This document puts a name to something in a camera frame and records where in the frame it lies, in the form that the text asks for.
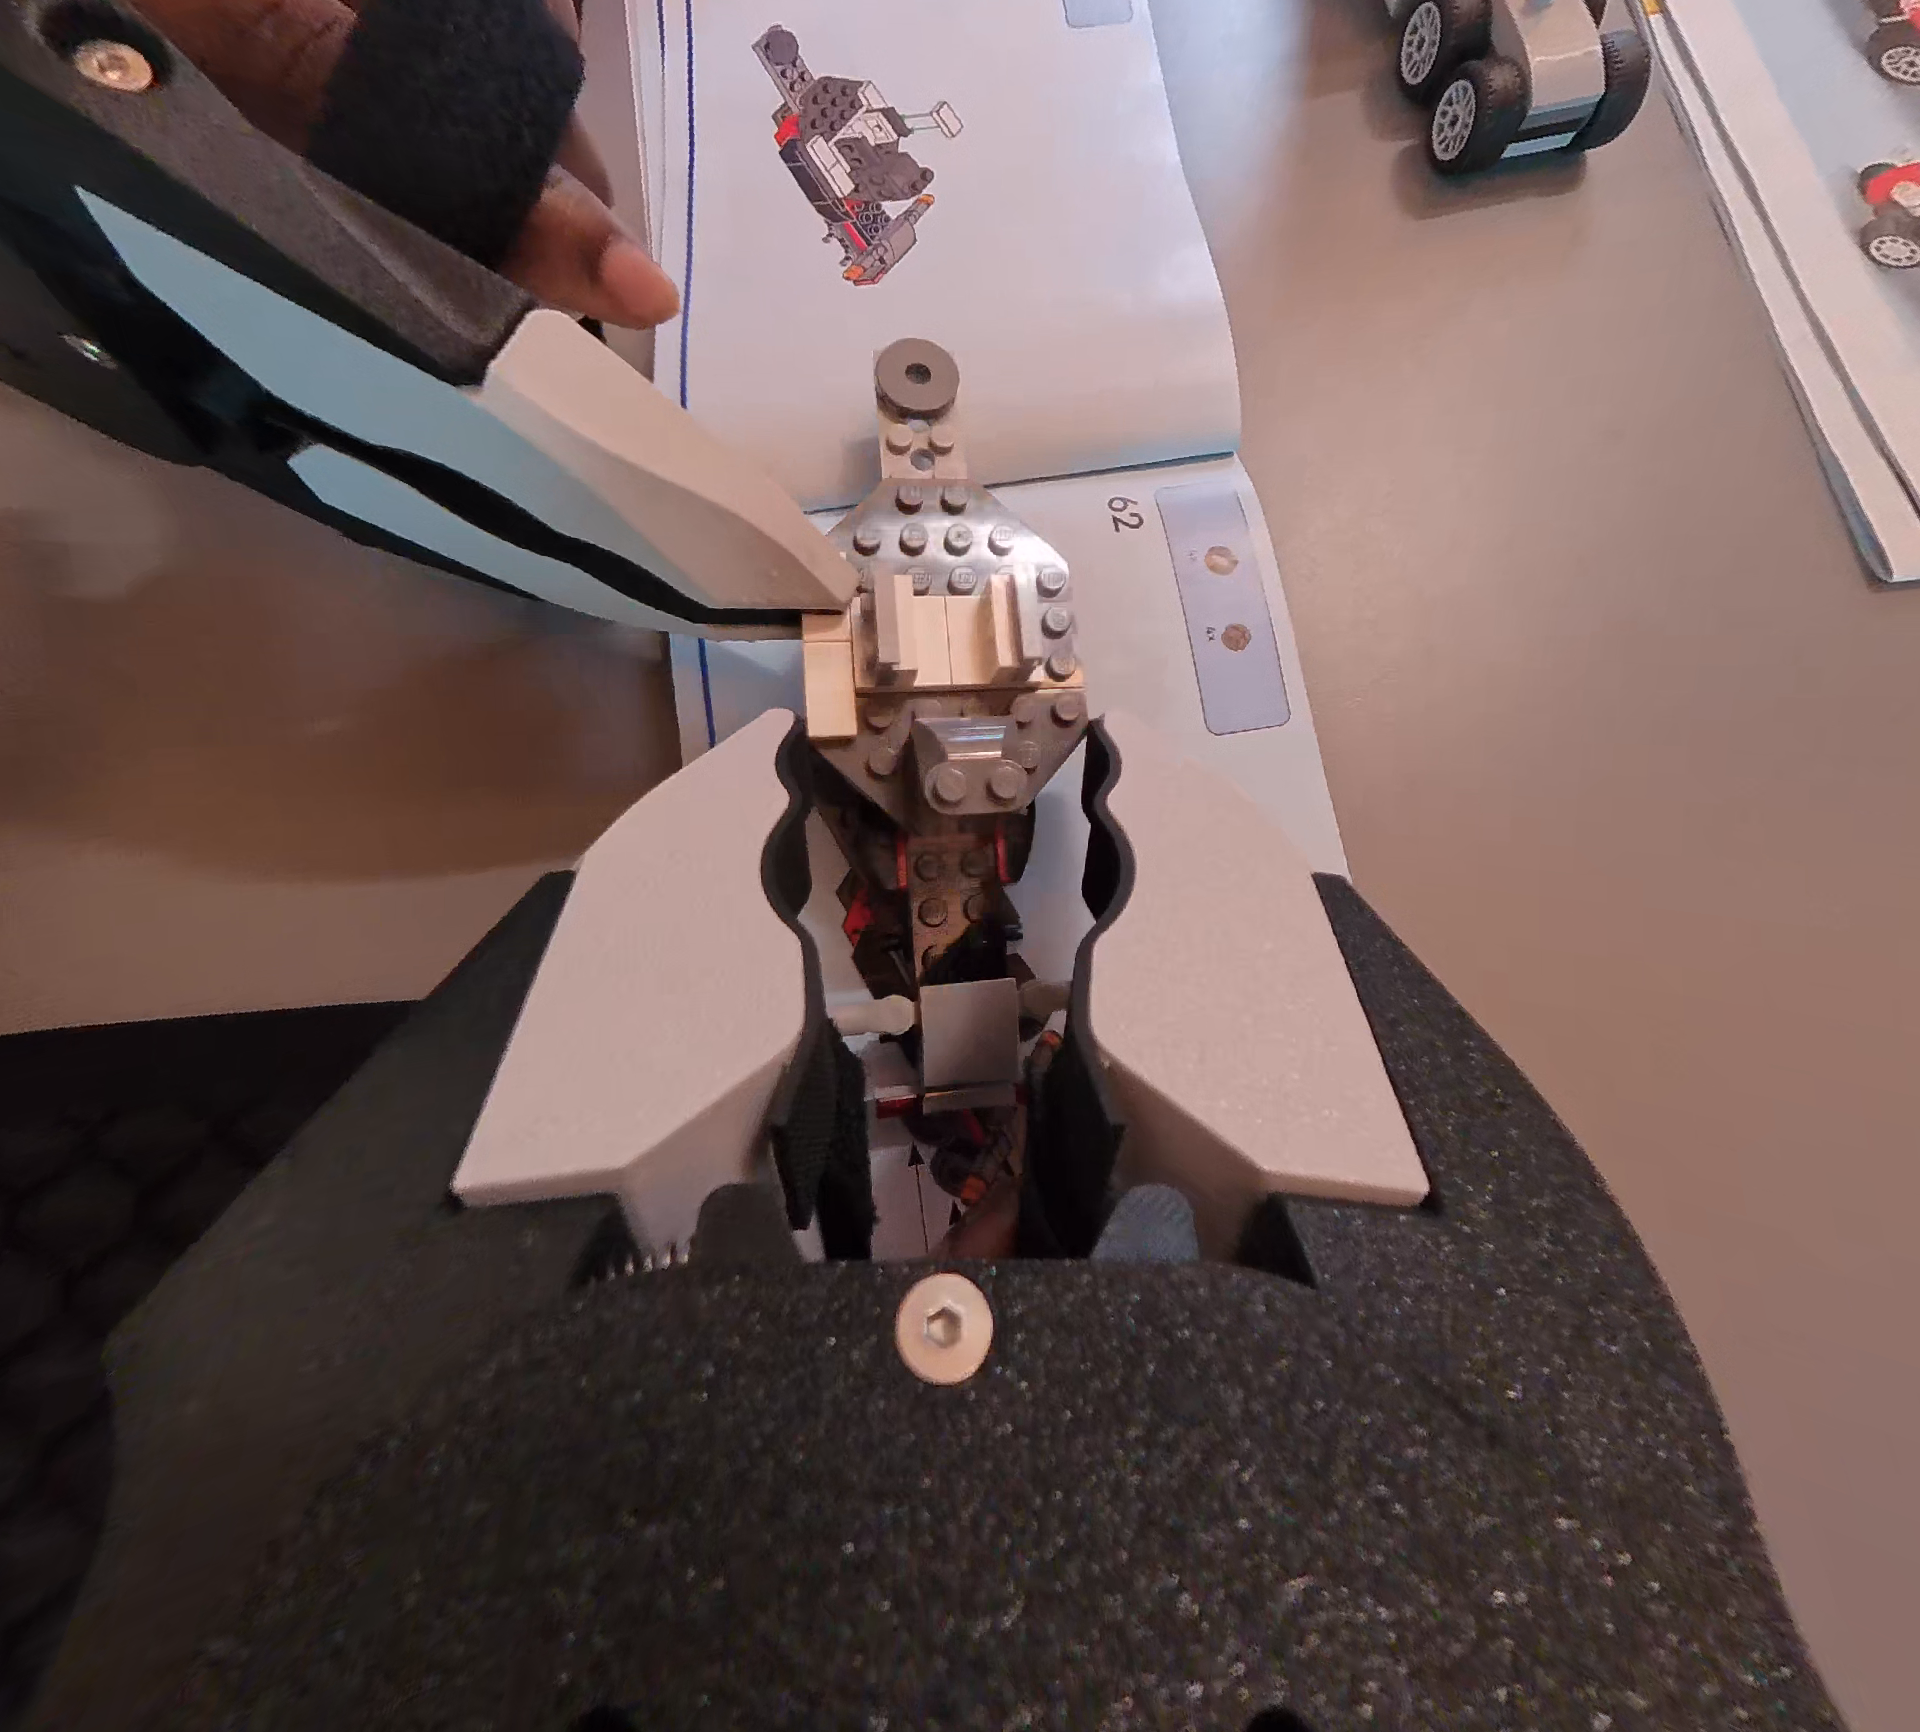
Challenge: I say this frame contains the grey lego vehicle model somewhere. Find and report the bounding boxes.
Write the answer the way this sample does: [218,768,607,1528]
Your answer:
[799,337,1095,1217]

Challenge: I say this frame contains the closed booklet with red cars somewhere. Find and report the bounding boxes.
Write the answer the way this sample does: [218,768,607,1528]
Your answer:
[1597,0,1920,587]

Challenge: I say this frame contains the open lego instruction booklet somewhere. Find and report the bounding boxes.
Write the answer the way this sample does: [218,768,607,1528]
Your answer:
[616,0,1353,1267]

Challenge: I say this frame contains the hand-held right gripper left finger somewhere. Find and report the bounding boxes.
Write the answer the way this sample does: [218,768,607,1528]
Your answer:
[451,707,876,1267]

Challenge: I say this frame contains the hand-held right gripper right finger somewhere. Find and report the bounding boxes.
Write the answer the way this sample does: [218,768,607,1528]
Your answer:
[1028,707,1432,1265]

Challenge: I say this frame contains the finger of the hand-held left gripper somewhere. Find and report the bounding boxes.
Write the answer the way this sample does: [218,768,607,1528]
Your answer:
[289,445,801,643]
[72,185,861,616]

